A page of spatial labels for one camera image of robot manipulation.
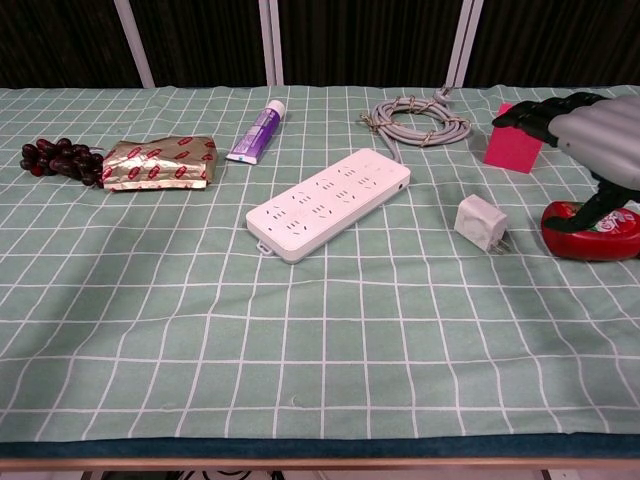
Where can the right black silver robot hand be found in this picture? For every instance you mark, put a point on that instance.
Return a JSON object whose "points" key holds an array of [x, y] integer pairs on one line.
{"points": [[600, 135]]}

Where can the green checked tablecloth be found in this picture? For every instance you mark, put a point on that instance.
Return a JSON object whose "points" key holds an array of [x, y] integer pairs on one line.
{"points": [[200, 325]]}

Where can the pink sponge cube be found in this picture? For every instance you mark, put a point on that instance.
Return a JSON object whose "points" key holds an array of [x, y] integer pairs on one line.
{"points": [[510, 150]]}

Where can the gold foil snack bag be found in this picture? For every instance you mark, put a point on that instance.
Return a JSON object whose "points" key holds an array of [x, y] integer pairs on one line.
{"points": [[160, 165]]}

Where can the white power strip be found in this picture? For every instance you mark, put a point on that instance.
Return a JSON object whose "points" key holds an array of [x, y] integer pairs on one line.
{"points": [[325, 205]]}

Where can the purple toothpaste tube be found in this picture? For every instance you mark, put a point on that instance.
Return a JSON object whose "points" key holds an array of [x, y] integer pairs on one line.
{"points": [[257, 135]]}

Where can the dark red grape bunch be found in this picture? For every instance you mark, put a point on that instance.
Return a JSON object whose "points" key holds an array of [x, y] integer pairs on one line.
{"points": [[60, 160]]}

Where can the red ketchup bottle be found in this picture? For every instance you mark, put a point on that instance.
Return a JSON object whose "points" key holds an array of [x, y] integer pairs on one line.
{"points": [[600, 245]]}

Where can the white plug adapter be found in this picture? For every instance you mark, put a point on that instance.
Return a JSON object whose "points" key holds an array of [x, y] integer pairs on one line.
{"points": [[477, 222]]}

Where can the white partition frame post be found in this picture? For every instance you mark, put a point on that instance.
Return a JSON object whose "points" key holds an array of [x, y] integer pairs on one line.
{"points": [[134, 45], [465, 42], [271, 42]]}

